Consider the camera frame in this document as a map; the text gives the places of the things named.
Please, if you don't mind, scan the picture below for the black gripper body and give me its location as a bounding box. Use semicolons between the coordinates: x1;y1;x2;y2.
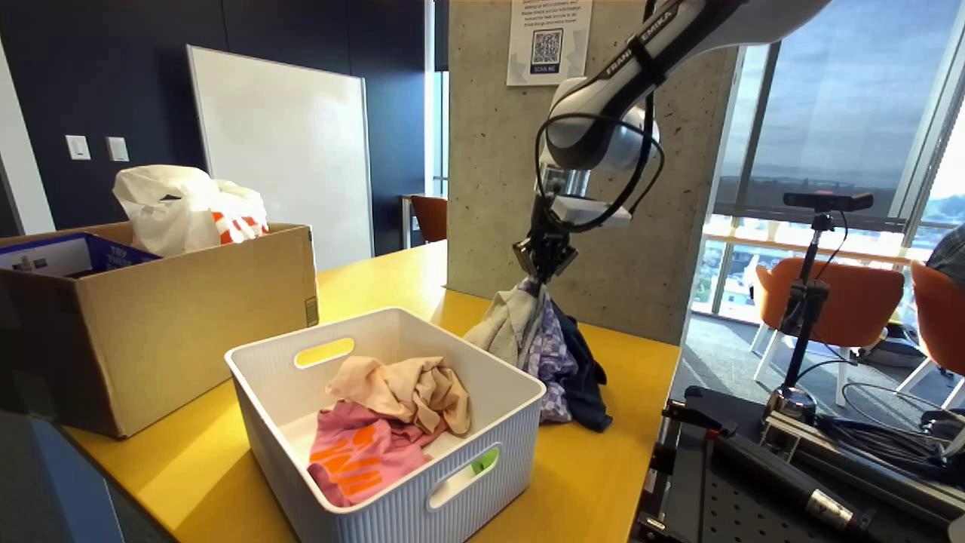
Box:
510;192;581;285

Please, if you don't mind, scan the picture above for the cream white towel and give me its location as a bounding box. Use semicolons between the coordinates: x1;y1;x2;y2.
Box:
461;282;551;370

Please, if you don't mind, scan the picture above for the dark blue shirt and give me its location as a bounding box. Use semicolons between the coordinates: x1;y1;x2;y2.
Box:
546;305;614;435

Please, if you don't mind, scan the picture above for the white ribbed plastic basket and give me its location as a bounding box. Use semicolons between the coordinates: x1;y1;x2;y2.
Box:
222;305;549;543

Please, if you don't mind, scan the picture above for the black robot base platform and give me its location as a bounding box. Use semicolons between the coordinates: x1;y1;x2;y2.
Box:
630;385;965;543

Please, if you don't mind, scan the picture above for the grey concrete pillar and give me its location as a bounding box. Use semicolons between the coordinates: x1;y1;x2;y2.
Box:
447;0;752;346

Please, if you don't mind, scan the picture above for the orange chair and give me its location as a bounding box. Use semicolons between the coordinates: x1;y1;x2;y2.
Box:
752;258;907;385
400;192;449;251
893;259;965;411

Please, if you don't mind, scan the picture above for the peach beige cloth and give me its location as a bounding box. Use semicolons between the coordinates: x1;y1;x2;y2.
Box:
324;353;477;442

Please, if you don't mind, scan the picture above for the paper sign with QR code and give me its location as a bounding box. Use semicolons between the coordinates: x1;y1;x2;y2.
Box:
503;0;593;92

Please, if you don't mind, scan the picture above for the pink orange striped cloth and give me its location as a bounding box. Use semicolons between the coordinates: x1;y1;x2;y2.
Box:
303;399;447;509

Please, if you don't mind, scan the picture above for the black tripod stand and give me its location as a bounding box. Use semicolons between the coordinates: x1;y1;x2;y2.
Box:
766;207;837;418

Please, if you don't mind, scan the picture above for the white board panel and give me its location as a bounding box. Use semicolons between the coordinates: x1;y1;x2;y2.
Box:
184;44;377;274

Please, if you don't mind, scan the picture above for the white plastic bag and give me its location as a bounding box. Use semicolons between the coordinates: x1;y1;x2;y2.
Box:
107;164;270;259

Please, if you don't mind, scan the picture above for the brown cardboard box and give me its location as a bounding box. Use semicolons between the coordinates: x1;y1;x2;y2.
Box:
0;220;322;442

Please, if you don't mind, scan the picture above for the blue printed carton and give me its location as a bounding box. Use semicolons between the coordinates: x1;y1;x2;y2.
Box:
0;234;160;282

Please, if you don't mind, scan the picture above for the dark blue furniture piece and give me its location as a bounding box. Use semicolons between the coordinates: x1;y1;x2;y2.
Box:
0;404;127;543

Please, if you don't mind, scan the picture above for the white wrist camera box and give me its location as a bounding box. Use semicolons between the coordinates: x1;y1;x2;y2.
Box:
546;191;635;231

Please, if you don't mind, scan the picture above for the black camera on tripod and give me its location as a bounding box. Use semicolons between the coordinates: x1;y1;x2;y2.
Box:
782;191;878;215

